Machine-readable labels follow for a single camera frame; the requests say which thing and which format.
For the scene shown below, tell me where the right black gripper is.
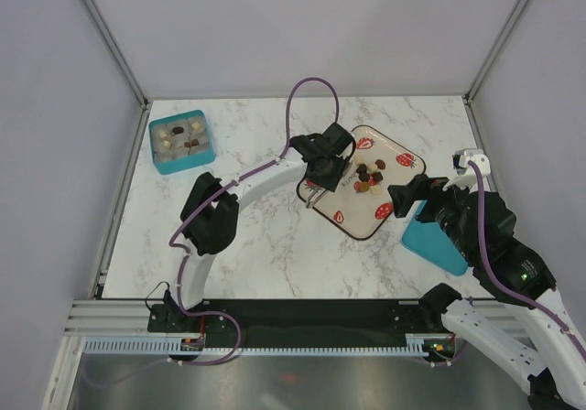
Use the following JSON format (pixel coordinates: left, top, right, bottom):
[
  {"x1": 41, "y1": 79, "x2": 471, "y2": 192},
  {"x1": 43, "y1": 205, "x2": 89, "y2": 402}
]
[{"x1": 386, "y1": 172, "x2": 479, "y2": 261}]

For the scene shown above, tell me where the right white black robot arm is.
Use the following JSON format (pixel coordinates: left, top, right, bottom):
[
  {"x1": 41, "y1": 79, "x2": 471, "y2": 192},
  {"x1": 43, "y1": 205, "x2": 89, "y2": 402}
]
[{"x1": 388, "y1": 174, "x2": 585, "y2": 409}]

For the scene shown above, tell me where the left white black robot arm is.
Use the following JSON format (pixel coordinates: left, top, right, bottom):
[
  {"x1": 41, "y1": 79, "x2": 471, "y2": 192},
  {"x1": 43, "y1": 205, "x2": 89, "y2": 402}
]
[{"x1": 168, "y1": 123, "x2": 356, "y2": 331}]

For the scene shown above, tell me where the teal chocolate box tray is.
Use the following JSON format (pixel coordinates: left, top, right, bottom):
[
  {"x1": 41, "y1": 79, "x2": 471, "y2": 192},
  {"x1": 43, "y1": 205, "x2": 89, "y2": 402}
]
[{"x1": 148, "y1": 110, "x2": 216, "y2": 175}]

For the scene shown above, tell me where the strawberry pattern square plate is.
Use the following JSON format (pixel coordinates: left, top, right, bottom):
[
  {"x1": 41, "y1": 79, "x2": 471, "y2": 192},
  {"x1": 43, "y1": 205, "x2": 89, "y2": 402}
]
[{"x1": 297, "y1": 125, "x2": 426, "y2": 241}]

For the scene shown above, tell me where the teal box lid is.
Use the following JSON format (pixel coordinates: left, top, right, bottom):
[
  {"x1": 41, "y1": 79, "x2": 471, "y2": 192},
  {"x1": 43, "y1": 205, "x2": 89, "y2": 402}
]
[{"x1": 401, "y1": 201, "x2": 468, "y2": 276}]

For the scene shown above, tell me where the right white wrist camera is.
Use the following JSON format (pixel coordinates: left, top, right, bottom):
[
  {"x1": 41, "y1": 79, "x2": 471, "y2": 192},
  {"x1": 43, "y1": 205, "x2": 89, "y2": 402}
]
[{"x1": 450, "y1": 148, "x2": 491, "y2": 189}]

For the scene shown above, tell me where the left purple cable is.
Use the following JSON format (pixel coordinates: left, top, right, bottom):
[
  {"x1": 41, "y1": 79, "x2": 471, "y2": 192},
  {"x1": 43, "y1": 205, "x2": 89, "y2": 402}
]
[{"x1": 168, "y1": 76, "x2": 341, "y2": 255}]

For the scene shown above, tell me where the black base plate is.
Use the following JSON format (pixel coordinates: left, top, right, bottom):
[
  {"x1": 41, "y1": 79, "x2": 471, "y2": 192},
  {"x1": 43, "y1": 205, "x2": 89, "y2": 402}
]
[{"x1": 146, "y1": 297, "x2": 454, "y2": 350}]

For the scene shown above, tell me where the aluminium frame rail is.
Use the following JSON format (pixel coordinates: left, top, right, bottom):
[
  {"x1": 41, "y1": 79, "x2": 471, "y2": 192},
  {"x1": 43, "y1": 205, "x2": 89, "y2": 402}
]
[{"x1": 63, "y1": 297, "x2": 157, "y2": 336}]

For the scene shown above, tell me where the slotted grey cable duct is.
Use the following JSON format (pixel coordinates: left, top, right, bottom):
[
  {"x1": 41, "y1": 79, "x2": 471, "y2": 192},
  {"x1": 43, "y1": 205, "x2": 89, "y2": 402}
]
[{"x1": 82, "y1": 335, "x2": 431, "y2": 357}]

